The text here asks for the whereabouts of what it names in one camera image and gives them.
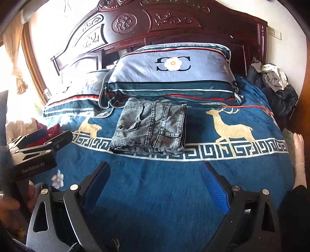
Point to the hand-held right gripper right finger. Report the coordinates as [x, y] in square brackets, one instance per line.
[215, 192]

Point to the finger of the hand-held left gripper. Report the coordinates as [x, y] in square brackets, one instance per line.
[60, 141]
[34, 138]

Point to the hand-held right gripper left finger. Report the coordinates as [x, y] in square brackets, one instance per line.
[96, 186]

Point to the grey denim pants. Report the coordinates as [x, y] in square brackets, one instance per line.
[150, 126]

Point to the person's left hand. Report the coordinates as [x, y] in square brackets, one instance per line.
[8, 206]

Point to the red garment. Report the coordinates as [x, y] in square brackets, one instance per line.
[53, 130]

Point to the pale clothes pile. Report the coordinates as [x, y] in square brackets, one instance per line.
[21, 127]

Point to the blue deer print blanket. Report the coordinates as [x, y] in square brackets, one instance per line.
[169, 186]

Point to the small white device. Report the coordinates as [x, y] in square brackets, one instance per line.
[47, 93]

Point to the flat blue striped pillow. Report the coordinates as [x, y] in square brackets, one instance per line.
[80, 97]

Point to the person's dark trouser leg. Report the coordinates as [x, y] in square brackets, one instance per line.
[293, 218]

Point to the grey-green cloth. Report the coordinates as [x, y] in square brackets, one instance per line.
[288, 139]

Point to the person's bare foot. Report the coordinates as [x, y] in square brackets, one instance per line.
[299, 157]

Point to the beige curtain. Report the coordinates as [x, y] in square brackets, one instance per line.
[14, 48]

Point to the dark jacket pile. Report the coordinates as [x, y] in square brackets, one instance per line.
[283, 99]

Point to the white printed garment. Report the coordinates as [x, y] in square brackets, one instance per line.
[276, 75]

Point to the dark carved wooden headboard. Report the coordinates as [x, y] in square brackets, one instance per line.
[135, 21]

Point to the wooden window frame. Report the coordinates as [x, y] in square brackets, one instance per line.
[31, 63]

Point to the white wall switch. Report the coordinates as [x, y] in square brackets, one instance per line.
[274, 33]

